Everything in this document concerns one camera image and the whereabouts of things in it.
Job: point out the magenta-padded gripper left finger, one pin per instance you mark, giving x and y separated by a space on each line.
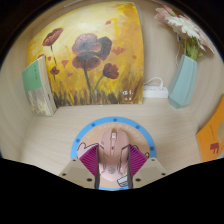
88 160

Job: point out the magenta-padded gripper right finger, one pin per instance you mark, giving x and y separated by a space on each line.
137 160

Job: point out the pink computer mouse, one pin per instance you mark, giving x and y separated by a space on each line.
113 155

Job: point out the round blue-rimmed cartoon mouse pad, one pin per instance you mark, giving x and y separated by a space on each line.
90 133

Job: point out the white power strip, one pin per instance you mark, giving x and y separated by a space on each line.
155 92

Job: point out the orange cover book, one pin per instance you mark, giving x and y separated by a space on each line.
210 136

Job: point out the green cover book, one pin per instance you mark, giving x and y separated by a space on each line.
35 83

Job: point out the yellow poppy flower painting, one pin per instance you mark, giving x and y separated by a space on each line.
100 66

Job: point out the pink and white flower bouquet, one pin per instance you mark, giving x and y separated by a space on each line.
185 28

